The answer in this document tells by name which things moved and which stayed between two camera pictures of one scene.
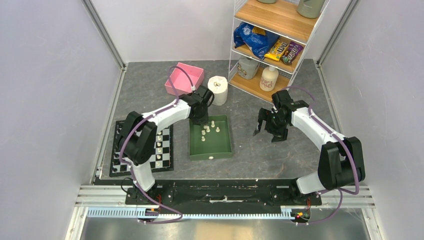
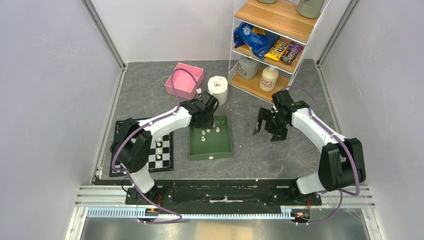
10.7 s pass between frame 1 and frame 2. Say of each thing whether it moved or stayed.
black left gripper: moved
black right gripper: stayed
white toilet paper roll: stayed
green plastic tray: stayed
